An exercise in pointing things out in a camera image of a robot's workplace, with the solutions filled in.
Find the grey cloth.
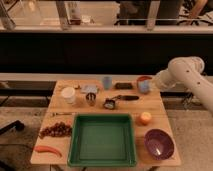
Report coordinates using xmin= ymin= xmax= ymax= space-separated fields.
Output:
xmin=81 ymin=85 xmax=98 ymax=94

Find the metal fork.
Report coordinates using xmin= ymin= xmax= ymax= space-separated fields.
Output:
xmin=51 ymin=112 xmax=73 ymax=117

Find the green plastic tray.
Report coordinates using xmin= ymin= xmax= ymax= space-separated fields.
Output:
xmin=67 ymin=114 xmax=137 ymax=167

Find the orange fruit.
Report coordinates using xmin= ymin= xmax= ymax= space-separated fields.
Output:
xmin=139 ymin=112 xmax=152 ymax=125

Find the orange carrot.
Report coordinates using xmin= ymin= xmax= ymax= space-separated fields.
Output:
xmin=34 ymin=145 xmax=62 ymax=157

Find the wooden table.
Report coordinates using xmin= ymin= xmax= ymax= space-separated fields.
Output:
xmin=41 ymin=80 xmax=181 ymax=170

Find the bunch of red grapes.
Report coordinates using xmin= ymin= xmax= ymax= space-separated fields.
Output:
xmin=39 ymin=122 xmax=72 ymax=138

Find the small dark metal container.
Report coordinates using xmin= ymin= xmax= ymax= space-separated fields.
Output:
xmin=103 ymin=99 xmax=116 ymax=110

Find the purple bowl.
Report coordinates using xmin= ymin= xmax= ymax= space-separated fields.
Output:
xmin=144 ymin=129 xmax=175 ymax=160

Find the metal cup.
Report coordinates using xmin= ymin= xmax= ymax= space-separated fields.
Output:
xmin=86 ymin=92 xmax=96 ymax=106

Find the blue sponge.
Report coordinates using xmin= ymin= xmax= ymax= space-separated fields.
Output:
xmin=138 ymin=80 xmax=150 ymax=94

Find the blue plastic cup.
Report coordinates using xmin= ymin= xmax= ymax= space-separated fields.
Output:
xmin=102 ymin=76 xmax=112 ymax=90

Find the white paper cup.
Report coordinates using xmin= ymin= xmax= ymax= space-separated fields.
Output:
xmin=61 ymin=87 xmax=76 ymax=104

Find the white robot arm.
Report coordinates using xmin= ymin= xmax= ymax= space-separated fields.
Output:
xmin=153 ymin=57 xmax=213 ymax=114

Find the black rectangular block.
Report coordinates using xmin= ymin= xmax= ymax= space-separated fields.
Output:
xmin=115 ymin=83 xmax=133 ymax=89

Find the orange bowl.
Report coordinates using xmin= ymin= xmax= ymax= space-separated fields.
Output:
xmin=136 ymin=75 xmax=152 ymax=89

